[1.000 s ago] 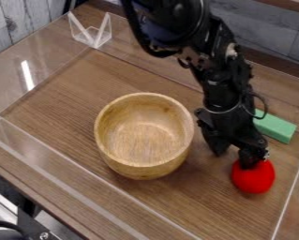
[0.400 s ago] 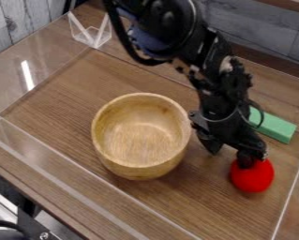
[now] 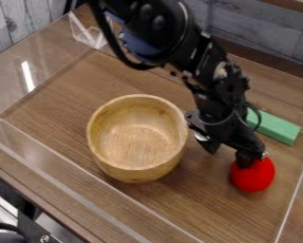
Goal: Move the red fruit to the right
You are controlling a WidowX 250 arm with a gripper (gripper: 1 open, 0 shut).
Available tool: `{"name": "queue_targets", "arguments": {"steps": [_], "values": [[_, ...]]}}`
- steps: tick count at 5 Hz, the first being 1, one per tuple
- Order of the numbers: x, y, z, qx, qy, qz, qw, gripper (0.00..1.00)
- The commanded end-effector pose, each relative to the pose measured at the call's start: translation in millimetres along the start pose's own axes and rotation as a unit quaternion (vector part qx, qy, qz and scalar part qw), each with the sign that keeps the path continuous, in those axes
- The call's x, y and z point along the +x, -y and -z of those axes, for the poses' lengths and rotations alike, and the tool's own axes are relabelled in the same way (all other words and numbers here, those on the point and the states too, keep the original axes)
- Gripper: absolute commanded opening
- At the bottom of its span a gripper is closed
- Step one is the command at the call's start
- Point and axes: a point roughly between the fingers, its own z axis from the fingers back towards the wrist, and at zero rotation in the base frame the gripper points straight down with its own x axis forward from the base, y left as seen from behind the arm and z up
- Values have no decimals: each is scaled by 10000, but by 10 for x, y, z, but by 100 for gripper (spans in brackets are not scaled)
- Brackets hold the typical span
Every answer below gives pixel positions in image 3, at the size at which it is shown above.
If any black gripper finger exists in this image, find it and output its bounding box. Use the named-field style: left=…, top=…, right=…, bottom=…
left=189, top=126, right=221, bottom=155
left=235, top=150, right=265, bottom=169

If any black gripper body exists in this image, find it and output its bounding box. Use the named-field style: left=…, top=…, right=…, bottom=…
left=183, top=107, right=267, bottom=159

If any black camera mount with cable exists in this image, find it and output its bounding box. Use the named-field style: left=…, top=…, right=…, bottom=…
left=0, top=211, right=80, bottom=243

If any green rectangular block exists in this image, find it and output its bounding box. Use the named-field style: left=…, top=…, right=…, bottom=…
left=245, top=109, right=300, bottom=146

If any red plush fruit green leaf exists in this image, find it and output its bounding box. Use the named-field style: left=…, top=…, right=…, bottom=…
left=229, top=157, right=275, bottom=193

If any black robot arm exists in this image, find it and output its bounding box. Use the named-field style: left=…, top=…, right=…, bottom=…
left=88, top=0, right=265, bottom=169

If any clear acrylic tray enclosure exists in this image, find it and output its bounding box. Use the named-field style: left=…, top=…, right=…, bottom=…
left=0, top=19, right=303, bottom=243

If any wooden bowl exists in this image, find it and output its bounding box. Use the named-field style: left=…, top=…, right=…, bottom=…
left=86, top=94, right=189, bottom=183

